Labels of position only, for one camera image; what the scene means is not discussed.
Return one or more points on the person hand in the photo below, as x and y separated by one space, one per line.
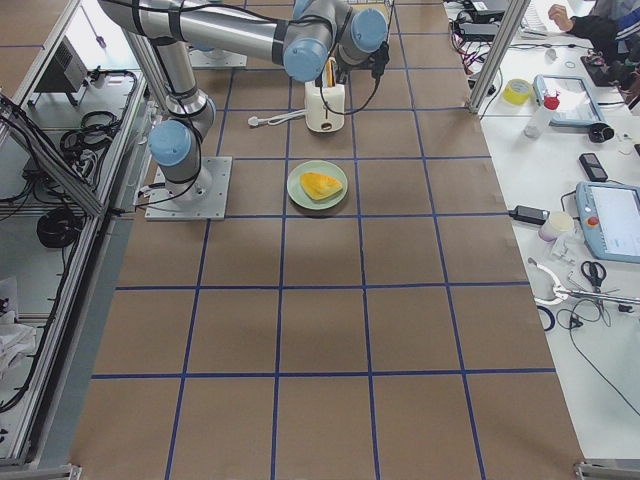
558 15

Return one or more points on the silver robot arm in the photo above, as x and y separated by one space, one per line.
302 45

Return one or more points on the white two-slot toaster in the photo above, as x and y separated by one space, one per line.
324 107

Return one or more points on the yellow tape roll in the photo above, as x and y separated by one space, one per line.
517 91

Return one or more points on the blue teach pendant far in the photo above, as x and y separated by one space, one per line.
577 105

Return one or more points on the blue teach pendant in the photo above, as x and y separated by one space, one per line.
577 105
609 218

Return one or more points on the clear bottle red cap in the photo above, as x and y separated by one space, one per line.
541 119

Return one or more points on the grid pattern storage basket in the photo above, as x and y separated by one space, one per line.
384 6

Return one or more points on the black power adapter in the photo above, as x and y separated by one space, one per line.
529 215

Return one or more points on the blue teach pendant near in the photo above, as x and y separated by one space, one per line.
609 218

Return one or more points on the paper cup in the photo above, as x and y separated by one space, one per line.
556 224

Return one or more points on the yellow bread slice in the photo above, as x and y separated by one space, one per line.
329 73

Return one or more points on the black scissors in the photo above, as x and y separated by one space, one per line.
595 273

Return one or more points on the triangular golden pastry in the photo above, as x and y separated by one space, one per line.
318 186

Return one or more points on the light green plate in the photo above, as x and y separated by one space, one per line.
298 196

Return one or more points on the crumpled white cloth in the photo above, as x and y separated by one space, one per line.
17 340

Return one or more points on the aluminium frame post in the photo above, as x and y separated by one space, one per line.
507 30

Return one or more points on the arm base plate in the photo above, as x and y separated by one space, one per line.
206 199
216 59

